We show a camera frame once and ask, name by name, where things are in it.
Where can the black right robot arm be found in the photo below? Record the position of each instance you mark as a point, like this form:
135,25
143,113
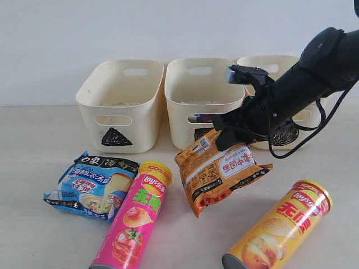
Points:
328,64

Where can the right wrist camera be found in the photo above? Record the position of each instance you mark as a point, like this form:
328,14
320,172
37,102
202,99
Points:
245,75

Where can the small dark purple packet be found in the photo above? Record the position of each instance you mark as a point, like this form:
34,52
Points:
201,118

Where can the orange instant noodle packet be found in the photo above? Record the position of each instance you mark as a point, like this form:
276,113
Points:
210,176

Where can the cream bin with triangle mark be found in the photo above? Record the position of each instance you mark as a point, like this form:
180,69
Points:
122,103

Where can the yellow Lays chips can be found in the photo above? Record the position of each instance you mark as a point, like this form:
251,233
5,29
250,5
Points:
277,236

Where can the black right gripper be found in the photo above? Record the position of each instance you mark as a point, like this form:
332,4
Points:
255,120

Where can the cream bin with circle mark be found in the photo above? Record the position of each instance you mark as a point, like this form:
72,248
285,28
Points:
276,66

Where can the pink Lays chips can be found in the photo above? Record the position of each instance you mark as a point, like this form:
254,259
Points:
130,231

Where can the cream bin with square mark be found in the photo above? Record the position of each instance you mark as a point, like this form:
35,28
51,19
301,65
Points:
198,85

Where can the blue instant noodle packet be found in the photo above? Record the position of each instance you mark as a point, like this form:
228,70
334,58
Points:
94,186

